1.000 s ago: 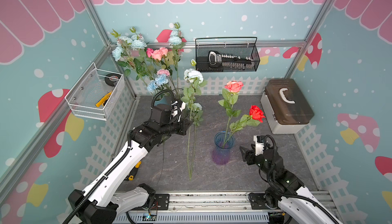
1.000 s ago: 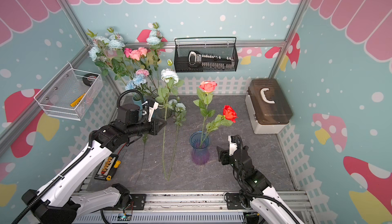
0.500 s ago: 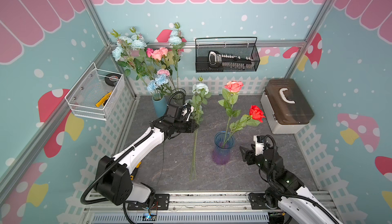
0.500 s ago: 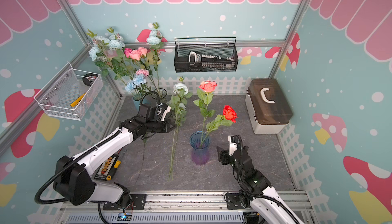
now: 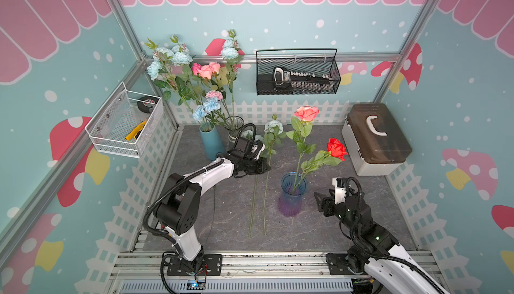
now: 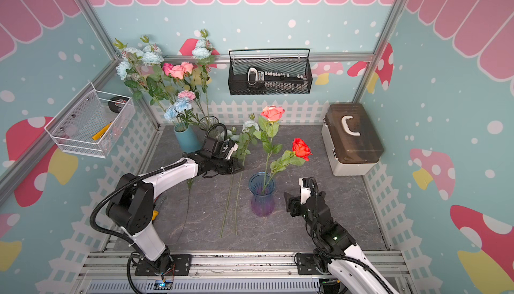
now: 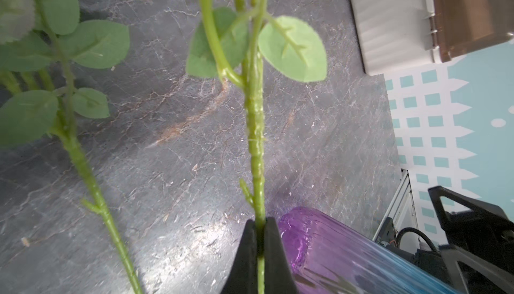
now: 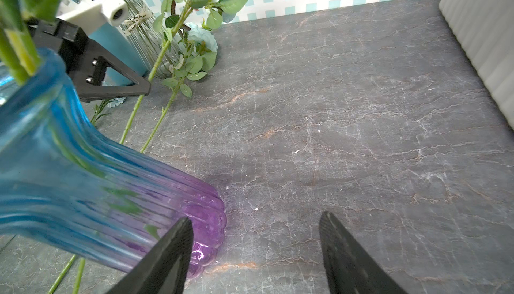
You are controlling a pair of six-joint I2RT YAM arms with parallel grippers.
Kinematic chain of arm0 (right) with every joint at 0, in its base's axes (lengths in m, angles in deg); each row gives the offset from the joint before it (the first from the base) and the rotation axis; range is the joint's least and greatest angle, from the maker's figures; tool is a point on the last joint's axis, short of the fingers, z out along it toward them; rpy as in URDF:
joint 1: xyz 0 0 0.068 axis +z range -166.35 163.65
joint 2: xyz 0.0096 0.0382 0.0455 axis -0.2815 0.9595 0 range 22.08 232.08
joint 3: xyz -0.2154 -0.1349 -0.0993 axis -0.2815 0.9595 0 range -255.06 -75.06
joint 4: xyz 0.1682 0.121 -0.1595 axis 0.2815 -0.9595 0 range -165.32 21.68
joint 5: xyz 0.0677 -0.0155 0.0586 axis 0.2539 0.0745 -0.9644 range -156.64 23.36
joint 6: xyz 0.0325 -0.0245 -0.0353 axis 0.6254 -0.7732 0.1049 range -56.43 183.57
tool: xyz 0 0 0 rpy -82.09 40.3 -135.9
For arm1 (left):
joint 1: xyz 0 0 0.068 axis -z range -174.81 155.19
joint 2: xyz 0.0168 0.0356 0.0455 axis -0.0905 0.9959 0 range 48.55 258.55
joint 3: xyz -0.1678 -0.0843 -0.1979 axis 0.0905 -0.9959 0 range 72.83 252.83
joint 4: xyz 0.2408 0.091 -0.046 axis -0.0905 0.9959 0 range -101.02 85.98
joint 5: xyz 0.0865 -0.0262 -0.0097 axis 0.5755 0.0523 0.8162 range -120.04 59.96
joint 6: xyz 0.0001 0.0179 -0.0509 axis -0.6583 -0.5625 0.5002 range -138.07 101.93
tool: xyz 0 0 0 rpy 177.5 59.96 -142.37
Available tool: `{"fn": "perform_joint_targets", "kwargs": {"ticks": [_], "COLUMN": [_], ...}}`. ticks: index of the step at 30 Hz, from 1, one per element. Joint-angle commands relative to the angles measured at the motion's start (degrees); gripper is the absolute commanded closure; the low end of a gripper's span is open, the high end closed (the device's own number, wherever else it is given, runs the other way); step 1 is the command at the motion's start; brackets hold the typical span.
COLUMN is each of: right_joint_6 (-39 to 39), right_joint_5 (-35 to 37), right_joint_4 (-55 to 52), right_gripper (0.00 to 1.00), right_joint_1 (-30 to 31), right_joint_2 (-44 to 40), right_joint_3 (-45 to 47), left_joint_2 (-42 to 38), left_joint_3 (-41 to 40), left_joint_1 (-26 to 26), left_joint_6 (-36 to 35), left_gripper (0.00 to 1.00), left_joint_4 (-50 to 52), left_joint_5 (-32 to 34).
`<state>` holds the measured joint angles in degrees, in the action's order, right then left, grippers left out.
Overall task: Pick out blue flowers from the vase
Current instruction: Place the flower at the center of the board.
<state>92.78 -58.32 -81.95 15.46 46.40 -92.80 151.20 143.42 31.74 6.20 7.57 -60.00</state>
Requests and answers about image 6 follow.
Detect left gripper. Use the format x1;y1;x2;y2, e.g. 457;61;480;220
211;155;244;174

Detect pale blue flower stem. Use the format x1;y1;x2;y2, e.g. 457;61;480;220
218;126;242;239

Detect white flower stem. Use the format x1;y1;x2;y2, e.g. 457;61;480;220
233;112;261;236

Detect purple glass vase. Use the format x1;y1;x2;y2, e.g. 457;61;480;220
249;172;276;217

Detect clear glass vase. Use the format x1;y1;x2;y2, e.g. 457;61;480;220
198;115;220;136

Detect single blue flower stem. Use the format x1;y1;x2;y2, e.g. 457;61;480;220
177;178;194;240

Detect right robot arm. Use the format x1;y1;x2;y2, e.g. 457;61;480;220
284;177;398;293

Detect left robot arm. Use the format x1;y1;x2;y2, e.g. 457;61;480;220
90;123;244;275

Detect teal ceramic vase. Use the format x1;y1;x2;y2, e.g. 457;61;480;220
173;125;202;153

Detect bouquet in teal vase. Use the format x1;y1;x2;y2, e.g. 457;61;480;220
113;36;199;132

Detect red rose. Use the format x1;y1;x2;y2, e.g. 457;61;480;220
270;138;312;179

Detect coral pink rose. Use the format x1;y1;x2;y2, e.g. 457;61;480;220
254;105;285;195

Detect brown lid storage box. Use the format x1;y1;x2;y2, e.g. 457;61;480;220
321;103;384;176

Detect bit set tool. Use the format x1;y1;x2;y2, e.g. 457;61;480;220
246;67;309;92

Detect black tape roll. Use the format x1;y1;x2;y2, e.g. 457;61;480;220
108;96;128;113

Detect yellow tool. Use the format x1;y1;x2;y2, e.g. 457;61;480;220
92;122;112;141

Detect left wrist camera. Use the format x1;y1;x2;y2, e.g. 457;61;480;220
222;140;238;160

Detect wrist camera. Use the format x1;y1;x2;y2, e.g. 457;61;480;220
298;178;312;205
222;140;238;160

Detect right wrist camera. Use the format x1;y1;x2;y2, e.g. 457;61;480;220
298;178;312;205

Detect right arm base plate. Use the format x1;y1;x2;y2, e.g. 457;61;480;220
294;252;330;275

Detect black wire basket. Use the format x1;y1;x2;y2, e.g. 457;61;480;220
228;48;313;95

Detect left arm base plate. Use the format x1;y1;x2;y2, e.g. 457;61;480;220
135;255;193;277

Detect white wire basket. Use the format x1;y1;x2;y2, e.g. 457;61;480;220
45;82;135;159

